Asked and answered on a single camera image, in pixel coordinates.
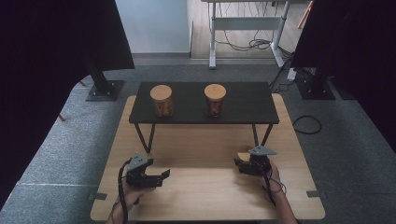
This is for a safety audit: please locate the white power strip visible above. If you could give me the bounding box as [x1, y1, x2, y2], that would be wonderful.
[286, 67, 298, 82]

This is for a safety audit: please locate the person's right hand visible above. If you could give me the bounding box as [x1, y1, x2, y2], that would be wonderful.
[257, 160, 284, 195]

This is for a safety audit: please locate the hand-held gripper cable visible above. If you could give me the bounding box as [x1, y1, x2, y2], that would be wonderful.
[117, 158, 134, 224]
[259, 166, 287, 207]

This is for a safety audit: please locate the grey tape piece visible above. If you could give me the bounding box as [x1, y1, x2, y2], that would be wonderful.
[87, 192, 108, 202]
[305, 189, 329, 200]

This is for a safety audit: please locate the person's left hand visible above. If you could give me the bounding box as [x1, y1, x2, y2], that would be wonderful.
[120, 178, 157, 204]

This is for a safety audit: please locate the black metal stand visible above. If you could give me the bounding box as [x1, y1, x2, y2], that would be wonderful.
[294, 66, 337, 101]
[85, 59, 126, 103]

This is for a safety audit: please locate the glass jar with wooden lid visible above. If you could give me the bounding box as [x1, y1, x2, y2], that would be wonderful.
[204, 83, 228, 119]
[148, 84, 175, 119]
[236, 151, 252, 163]

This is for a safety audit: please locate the left hand-held gripper cable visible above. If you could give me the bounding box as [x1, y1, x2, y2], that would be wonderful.
[117, 158, 134, 224]

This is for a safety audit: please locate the right hand-held gripper cable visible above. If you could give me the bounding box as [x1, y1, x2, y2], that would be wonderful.
[259, 166, 287, 207]

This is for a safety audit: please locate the white desk frame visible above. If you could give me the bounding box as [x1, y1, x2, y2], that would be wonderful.
[200, 0, 313, 70]

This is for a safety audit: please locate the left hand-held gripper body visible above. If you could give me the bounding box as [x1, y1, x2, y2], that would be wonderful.
[125, 151, 164, 189]

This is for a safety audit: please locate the black curtain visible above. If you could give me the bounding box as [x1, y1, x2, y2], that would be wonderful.
[0, 0, 135, 210]
[290, 0, 396, 154]

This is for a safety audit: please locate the orange stick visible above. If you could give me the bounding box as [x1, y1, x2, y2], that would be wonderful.
[296, 0, 314, 30]

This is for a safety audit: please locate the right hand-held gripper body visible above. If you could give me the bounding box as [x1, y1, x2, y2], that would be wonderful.
[237, 146, 277, 177]

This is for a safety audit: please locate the black raised shelf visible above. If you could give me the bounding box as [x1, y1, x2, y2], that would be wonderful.
[128, 81, 280, 156]

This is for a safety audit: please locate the bundle of black cables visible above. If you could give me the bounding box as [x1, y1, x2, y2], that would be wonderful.
[215, 1, 295, 62]

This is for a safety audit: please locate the looped black cable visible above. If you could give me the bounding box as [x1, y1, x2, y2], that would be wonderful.
[291, 114, 322, 135]

